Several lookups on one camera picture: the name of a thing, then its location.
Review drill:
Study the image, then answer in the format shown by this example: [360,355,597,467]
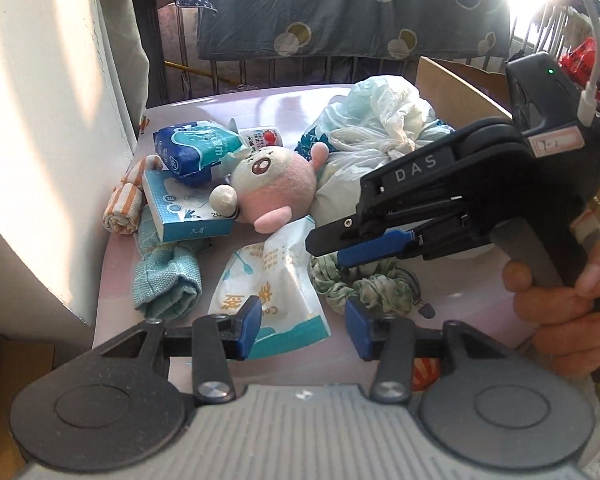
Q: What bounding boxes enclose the green floral scrunchie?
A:
[310,254,422,316]

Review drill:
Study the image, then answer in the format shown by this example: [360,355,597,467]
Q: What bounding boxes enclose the cotton swab white packet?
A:
[208,216,330,360]

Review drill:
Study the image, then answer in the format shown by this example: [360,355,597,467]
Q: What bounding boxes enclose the pink white plush toy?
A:
[209,142,329,234]

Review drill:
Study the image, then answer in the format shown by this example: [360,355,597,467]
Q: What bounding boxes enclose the light blue towel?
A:
[132,205,209,321]

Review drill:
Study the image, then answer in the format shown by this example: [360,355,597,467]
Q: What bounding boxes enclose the white plastic shopping bag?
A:
[296,76,453,226]

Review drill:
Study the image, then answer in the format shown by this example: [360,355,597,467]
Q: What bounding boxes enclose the blue tissue pack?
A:
[152,120,248,186]

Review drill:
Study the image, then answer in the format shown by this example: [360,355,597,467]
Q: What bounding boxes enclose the person right hand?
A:
[502,240,600,378]

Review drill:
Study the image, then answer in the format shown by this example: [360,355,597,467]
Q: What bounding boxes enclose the cardboard box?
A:
[415,56,600,222]

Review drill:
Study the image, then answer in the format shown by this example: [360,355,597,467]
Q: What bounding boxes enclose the small white red packet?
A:
[238,127,284,151]

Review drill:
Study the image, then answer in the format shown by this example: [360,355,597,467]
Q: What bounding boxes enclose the red plastic bag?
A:
[559,37,600,101]

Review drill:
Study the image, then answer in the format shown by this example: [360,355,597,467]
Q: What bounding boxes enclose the orange striped rolled towel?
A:
[102,154,163,235]

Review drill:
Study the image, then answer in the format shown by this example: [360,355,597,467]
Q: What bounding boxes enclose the yellow broom stick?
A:
[163,61,242,87]

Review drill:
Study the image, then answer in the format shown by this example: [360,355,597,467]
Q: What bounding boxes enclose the blue circle patterned quilt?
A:
[197,0,509,61]

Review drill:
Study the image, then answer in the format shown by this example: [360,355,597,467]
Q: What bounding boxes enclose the white usb cable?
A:
[576,0,600,129]

